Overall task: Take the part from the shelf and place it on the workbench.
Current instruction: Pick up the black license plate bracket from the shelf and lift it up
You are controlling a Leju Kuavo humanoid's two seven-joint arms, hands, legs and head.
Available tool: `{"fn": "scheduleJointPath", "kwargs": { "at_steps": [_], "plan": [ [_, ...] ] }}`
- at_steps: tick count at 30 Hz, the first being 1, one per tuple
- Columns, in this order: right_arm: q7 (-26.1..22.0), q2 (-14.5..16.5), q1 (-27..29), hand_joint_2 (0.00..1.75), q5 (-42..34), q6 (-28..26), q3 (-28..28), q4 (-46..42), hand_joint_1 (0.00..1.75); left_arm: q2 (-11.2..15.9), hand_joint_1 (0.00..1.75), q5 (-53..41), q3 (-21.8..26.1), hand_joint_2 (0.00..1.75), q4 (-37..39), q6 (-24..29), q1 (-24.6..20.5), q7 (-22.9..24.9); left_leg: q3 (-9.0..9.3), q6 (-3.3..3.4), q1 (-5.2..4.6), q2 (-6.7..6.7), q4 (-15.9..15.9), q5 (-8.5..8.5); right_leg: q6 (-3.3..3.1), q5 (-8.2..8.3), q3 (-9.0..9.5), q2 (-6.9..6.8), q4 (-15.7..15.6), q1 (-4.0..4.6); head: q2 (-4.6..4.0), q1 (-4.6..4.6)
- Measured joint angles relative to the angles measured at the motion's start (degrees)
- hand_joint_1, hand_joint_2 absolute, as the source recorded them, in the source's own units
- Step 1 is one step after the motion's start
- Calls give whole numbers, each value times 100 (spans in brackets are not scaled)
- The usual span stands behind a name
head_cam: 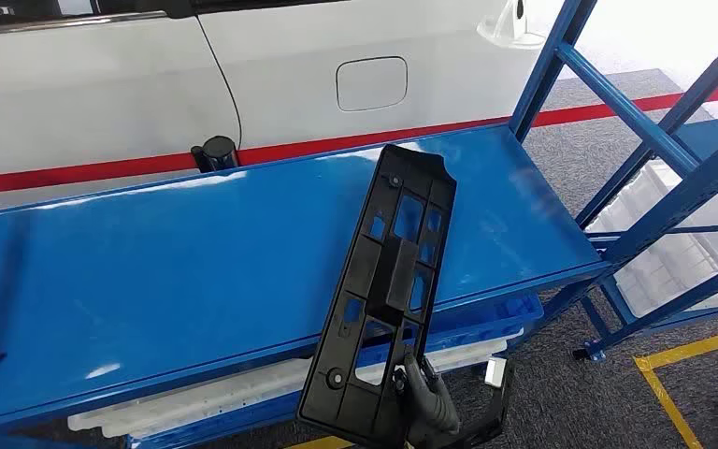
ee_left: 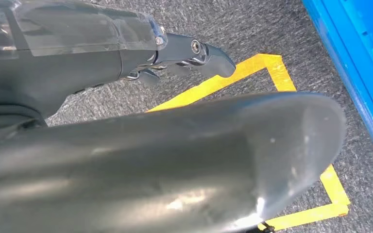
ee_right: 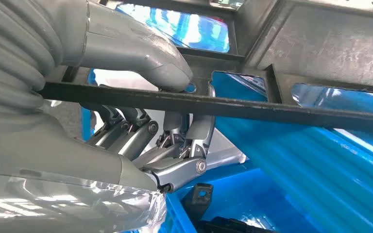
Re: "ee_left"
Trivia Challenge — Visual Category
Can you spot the yellow floor tape square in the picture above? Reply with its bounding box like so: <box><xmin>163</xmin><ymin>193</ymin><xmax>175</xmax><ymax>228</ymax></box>
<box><xmin>148</xmin><ymin>53</ymin><xmax>351</xmax><ymax>232</ymax></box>

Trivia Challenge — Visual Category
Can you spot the blue metal shelf rack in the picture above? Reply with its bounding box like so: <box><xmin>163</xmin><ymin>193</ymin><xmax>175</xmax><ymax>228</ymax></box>
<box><xmin>302</xmin><ymin>0</ymin><xmax>373</xmax><ymax>176</ymax></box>

